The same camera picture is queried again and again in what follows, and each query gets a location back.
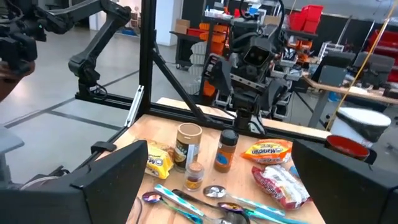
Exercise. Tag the black background robot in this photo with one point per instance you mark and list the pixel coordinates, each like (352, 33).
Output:
(252, 62)

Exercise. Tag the silver frame bracket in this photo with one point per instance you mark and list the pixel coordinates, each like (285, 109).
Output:
(134, 105)

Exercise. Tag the orange bin shelf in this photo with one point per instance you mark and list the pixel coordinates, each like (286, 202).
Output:
(214, 37)

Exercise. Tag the black aluminium table frame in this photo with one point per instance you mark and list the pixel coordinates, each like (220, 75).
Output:
(147, 62)

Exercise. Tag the black corner clamp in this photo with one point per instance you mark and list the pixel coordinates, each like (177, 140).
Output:
(373, 157)

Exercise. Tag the black monitor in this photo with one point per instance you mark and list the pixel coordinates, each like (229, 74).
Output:
(332, 67)
(374, 67)

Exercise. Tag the cardboard box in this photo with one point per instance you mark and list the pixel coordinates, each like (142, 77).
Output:
(182, 25)

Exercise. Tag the yellow ramen noodle packet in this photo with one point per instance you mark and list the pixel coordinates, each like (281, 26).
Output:
(158, 160)

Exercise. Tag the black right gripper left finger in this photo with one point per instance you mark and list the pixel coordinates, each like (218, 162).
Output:
(93, 193)

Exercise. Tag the red bowl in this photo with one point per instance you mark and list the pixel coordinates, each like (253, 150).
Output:
(346, 145)

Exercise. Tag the grey parts bin rack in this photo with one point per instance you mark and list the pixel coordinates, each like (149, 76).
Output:
(286, 67)

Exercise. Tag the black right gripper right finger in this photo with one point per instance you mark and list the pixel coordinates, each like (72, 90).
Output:
(342, 193)

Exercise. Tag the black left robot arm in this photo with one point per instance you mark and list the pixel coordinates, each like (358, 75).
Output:
(102, 37)

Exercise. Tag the orange ramen noodle packet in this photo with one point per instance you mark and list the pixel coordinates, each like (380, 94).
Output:
(267, 151)

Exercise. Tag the furikake jar tan lid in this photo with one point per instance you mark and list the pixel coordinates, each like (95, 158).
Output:
(186, 146)

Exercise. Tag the white trash bin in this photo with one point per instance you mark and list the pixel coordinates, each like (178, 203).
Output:
(363, 123)

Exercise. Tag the red storage bins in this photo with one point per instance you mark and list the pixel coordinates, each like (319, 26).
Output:
(306, 17)

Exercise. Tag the black-lid orange spice jar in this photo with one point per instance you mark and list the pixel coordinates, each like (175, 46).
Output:
(225, 152)

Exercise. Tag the red ramen noodle packet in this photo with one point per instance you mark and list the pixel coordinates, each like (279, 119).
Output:
(280, 186)

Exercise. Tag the small cork-lid spice jar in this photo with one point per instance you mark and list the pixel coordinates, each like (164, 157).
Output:
(194, 177)

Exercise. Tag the wooden desk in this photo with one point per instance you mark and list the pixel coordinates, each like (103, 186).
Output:
(351, 91)

